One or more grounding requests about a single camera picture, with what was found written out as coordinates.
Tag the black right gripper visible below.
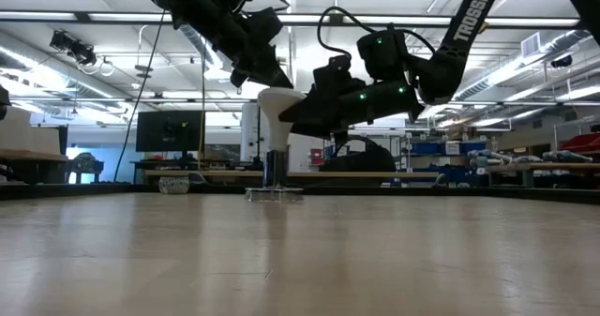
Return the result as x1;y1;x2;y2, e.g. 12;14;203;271
277;54;426;149

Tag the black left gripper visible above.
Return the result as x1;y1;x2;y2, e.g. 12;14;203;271
195;0;294;90

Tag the black stand pole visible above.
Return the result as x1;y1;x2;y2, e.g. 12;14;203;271
255;104;264;165

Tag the white cylindrical tank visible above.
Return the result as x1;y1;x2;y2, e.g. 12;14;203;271
239;101;272;163

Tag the black bag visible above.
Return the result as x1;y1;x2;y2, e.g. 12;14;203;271
320;135;398;173

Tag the black computer monitor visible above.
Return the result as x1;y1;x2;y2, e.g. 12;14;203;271
135;110;206;154

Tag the blue shelf bin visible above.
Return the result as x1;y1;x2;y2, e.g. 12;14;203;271
411;140;488;157

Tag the small white patterned bowl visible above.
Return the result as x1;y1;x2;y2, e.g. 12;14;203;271
157;175;190;195

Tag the long ceiling light strip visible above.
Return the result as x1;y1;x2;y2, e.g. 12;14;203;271
0;9;600;30

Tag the wooden workbench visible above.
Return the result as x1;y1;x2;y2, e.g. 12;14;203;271
486;162;600;188

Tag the wooden side table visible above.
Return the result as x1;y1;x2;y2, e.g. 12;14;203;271
0;148;69;187

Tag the red storage bin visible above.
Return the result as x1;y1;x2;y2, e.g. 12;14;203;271
556;132;600;156

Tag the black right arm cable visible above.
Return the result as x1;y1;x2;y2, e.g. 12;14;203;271
317;6;438;60

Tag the black hanging cable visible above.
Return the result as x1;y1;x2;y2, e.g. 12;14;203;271
112;10;166;183

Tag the black ceiling-mounted camera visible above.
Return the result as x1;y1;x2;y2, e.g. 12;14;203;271
49;29;98;67

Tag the silver ventilation duct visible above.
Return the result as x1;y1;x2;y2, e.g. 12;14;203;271
0;29;116;102
453;27;600;102

